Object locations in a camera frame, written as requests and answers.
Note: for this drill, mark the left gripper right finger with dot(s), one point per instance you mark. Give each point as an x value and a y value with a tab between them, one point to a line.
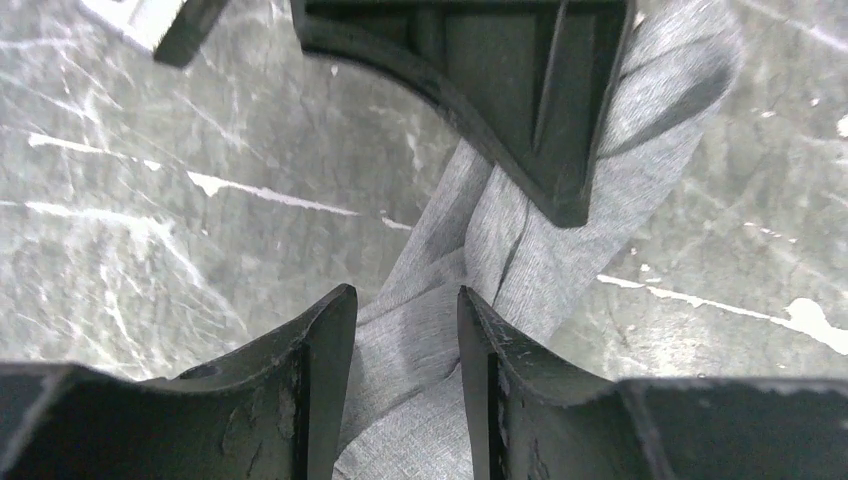
534	415

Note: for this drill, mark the grey cloth napkin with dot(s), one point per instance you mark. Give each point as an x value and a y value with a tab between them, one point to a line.
404	416

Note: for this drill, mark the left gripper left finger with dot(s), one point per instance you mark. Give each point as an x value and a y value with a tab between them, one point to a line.
271	409

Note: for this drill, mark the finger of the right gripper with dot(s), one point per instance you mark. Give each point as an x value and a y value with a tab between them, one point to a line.
527	83

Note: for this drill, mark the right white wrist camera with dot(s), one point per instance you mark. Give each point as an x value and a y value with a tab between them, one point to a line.
171	32

